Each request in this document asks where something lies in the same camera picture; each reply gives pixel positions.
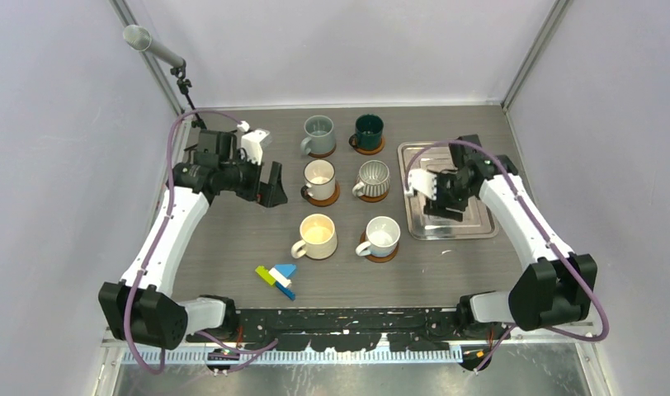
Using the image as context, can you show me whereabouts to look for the cream mug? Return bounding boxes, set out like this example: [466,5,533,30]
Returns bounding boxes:
[290,214,338,260]

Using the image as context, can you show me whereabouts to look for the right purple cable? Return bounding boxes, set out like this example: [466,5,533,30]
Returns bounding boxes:
[403,139,611,375]

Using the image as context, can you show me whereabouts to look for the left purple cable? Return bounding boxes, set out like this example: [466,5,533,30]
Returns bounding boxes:
[122,109,279,376]

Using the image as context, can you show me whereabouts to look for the aluminium frame rail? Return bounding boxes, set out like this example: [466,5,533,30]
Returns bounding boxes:
[100,305,600,366]

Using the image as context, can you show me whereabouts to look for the dark teal mug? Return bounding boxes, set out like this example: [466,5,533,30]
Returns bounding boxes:
[348,114,385,152]

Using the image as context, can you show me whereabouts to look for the white mug blue outside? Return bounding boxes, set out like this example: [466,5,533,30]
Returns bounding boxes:
[355,216,401,257]

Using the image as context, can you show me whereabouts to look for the grey microphone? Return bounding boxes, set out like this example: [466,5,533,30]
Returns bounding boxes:
[122,25,186,68]

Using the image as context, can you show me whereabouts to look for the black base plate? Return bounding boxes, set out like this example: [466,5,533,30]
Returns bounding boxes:
[184,308,512,353]

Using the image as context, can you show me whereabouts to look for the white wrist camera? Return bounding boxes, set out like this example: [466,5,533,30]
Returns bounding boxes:
[237,120,272,165]
[403,168,437,200]

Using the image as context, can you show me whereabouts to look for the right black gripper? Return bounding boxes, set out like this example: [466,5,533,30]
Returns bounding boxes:
[423,168,474,222]

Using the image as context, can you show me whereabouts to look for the metal tray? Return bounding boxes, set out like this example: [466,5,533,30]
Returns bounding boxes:
[403,147,500,241]

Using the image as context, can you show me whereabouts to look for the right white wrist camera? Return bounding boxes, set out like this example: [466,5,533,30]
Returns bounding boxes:
[403,168,437,200]

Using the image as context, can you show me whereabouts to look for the black microphone tripod stand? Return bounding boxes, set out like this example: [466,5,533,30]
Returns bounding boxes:
[170,65,206,130]

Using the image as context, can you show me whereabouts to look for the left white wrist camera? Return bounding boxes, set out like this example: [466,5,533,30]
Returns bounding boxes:
[237,120,272,165]

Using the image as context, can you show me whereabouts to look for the wooden coaster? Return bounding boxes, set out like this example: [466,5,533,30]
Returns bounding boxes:
[359,231,400,263]
[358,190,389,203]
[348,136,385,156]
[301,183,341,207]
[307,145,337,158]

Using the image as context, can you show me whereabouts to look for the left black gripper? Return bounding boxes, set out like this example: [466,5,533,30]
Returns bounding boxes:
[219,148,286,207]

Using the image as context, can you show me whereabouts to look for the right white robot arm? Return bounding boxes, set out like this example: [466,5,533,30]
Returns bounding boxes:
[404,134,610,342]

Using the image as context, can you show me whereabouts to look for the ribbed clear glass cup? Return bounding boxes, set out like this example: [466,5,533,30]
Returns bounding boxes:
[300,159,336,200]

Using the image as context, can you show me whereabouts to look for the coloured toy brick stack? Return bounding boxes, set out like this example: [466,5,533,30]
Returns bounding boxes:
[255,264,297,301]

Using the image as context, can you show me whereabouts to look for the ribbed grey cup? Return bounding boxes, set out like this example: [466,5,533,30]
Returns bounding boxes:
[352,160,390,198]

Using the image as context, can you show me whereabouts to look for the purple cable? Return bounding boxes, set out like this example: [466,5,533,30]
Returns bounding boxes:
[122,109,279,376]
[403,139,611,375]

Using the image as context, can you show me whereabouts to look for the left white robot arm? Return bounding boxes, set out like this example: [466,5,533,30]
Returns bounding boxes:
[98,129,288,350]

